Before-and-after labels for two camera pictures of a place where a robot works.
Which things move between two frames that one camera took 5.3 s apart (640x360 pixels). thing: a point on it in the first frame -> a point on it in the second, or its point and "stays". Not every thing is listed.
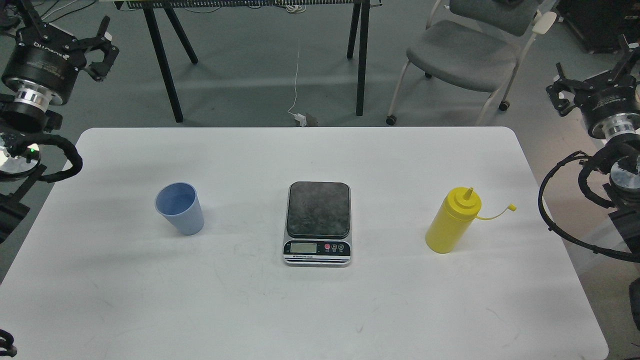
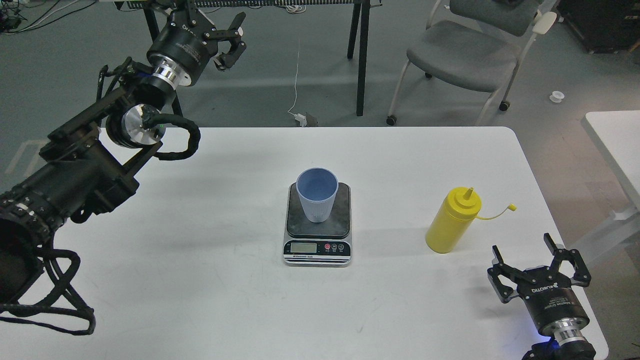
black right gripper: (610, 108) -> (549, 294)
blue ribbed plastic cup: (180, 203) -> (317, 188)
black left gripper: (48, 57) -> (189, 48)
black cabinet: (600, 24) stays
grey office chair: (476, 45) stays
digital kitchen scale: (318, 226) stays
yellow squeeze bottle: (453, 219) stays
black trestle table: (152, 8) stays
